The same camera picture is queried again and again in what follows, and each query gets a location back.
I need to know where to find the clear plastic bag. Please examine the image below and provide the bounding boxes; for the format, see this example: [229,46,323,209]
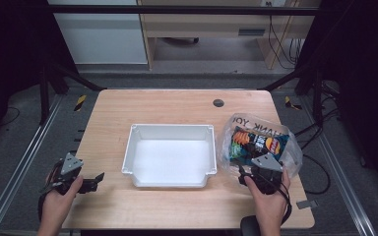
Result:
[217,112,304,182]

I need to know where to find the black metal frame stand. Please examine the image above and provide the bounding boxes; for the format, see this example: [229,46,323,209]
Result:
[261,62,326,127]
[38,55,107,126]

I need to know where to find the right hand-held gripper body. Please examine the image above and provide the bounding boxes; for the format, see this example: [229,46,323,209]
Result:
[246,152,284,196]

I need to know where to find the black rounded chair part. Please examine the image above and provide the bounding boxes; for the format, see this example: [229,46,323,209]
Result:
[239,214,261,236]

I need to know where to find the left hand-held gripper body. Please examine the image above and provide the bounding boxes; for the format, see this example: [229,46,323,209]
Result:
[40,151,85,197]

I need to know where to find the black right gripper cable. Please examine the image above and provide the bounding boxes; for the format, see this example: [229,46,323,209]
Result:
[274,180,293,226]

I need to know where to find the yellow-handled tool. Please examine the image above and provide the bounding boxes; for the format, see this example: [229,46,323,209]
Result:
[74,94,89,112]

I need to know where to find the person's right hand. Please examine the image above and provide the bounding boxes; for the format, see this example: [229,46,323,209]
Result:
[244,168,291,227]

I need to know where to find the thin black floor cable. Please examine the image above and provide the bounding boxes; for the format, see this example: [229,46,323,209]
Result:
[0,106,22,128]

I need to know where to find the grey metal bracket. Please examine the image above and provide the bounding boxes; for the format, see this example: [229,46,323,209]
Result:
[295,199,319,210]

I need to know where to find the person's left hand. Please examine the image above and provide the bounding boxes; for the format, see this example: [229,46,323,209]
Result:
[40,175,85,225]

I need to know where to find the white plastic bin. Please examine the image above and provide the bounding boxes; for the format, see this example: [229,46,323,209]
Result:
[121,123,219,189]

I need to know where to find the yellow black floor tape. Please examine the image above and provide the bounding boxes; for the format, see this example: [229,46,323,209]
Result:
[283,95,303,111]

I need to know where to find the aluminium floor rail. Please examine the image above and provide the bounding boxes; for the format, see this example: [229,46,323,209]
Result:
[298,96,378,236]
[0,93,64,236]

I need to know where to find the dark chip packet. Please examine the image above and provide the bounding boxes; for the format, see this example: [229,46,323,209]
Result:
[228,126,290,167]

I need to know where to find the white cabinet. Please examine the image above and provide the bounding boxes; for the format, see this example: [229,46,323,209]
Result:
[46,0,150,65]

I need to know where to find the black hanging desk cables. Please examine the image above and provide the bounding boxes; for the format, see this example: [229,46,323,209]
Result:
[266,1,306,71]

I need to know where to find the black horizontal frame bar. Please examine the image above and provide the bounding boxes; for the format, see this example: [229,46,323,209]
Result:
[45,4,323,17]

